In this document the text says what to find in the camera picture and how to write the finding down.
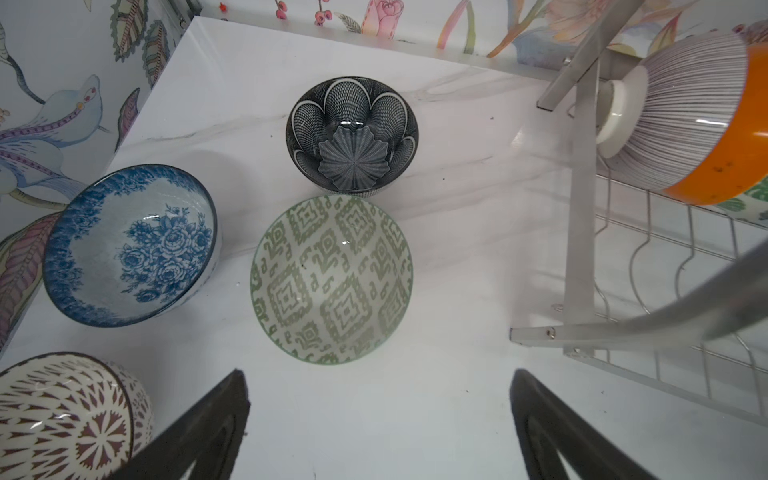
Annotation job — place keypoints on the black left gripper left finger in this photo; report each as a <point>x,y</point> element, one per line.
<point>203,443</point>

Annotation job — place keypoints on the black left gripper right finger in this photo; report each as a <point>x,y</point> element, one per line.
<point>553,437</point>

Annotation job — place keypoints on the stainless steel dish rack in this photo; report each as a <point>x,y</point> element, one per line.
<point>649,280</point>

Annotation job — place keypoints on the green geometric pattern bowl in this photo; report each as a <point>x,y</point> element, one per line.
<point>331,279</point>

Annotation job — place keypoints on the green leaf pattern bowl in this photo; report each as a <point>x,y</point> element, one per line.
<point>750,206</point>

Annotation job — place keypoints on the grey striped bowl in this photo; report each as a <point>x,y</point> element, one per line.
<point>658,123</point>

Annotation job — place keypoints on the white bowl orange outside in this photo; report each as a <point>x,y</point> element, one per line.
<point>739,160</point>

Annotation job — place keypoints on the white lattice pattern bowl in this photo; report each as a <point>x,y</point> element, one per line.
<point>68,415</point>

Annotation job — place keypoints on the blue floral bowl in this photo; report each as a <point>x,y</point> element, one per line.
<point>133,245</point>

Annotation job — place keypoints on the black patterned bowl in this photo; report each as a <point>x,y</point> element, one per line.
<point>352,135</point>

